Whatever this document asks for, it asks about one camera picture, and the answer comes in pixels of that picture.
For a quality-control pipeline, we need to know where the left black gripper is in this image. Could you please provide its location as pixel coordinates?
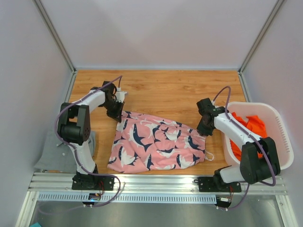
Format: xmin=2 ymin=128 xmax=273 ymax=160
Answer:
xmin=102 ymin=99 xmax=125 ymax=123

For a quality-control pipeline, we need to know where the pink patterned garment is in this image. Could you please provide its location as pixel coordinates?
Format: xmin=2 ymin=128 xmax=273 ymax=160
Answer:
xmin=107 ymin=111 xmax=214 ymax=174

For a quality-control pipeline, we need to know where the grey shirt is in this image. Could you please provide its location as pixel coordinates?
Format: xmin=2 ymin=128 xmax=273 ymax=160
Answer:
xmin=33 ymin=131 xmax=97 ymax=173

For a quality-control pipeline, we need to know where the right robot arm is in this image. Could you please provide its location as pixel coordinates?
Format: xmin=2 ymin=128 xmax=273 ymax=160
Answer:
xmin=196 ymin=98 xmax=281 ymax=192

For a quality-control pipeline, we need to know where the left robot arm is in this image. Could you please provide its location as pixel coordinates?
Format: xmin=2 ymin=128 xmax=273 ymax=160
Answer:
xmin=54 ymin=81 xmax=127 ymax=190

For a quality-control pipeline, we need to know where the white laundry basket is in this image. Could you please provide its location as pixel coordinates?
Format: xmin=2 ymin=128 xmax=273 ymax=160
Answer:
xmin=228 ymin=102 xmax=294 ymax=170

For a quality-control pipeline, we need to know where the orange garment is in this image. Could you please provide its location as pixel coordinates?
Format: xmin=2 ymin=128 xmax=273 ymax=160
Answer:
xmin=228 ymin=112 xmax=268 ymax=161

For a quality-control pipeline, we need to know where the teal object at bottom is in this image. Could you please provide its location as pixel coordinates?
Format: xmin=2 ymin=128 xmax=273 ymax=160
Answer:
xmin=29 ymin=222 xmax=42 ymax=227

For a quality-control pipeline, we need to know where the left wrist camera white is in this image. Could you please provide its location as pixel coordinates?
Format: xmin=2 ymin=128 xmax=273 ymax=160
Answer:
xmin=115 ymin=87 xmax=128 ymax=103

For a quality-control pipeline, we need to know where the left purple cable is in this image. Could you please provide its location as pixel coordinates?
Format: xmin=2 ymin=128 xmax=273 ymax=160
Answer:
xmin=54 ymin=75 xmax=123 ymax=209

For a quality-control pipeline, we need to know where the purple cable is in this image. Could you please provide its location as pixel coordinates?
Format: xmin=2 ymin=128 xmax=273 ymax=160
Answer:
xmin=212 ymin=86 xmax=277 ymax=211
xmin=54 ymin=75 xmax=123 ymax=209

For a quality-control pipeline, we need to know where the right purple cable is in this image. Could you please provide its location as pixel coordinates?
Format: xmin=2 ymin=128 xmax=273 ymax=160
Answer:
xmin=212 ymin=86 xmax=277 ymax=211

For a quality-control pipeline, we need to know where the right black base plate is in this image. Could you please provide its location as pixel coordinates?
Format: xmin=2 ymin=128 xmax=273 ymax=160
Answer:
xmin=194 ymin=176 xmax=242 ymax=192

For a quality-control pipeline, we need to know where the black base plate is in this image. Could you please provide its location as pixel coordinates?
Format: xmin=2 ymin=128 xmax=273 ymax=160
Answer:
xmin=194 ymin=176 xmax=242 ymax=192
xmin=71 ymin=175 xmax=114 ymax=191

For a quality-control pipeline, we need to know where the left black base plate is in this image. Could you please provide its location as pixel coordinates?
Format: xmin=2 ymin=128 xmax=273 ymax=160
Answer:
xmin=71 ymin=175 xmax=114 ymax=191

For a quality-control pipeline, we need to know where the slotted cable duct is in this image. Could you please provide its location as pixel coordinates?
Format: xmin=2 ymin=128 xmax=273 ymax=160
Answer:
xmin=37 ymin=192 xmax=217 ymax=204

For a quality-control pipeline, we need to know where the aluminium front rail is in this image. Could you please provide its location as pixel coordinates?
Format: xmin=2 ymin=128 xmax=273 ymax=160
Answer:
xmin=28 ymin=172 xmax=288 ymax=195

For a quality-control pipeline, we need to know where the left aluminium frame post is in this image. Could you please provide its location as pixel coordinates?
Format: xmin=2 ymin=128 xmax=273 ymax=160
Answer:
xmin=33 ymin=0 xmax=76 ymax=72

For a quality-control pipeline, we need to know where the aluminium frame post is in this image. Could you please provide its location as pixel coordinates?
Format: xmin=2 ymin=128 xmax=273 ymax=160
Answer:
xmin=238 ymin=0 xmax=286 ymax=76
xmin=33 ymin=0 xmax=76 ymax=72

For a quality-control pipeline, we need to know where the right aluminium frame post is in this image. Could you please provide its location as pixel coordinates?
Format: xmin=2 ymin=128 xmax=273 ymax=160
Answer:
xmin=238 ymin=0 xmax=286 ymax=76

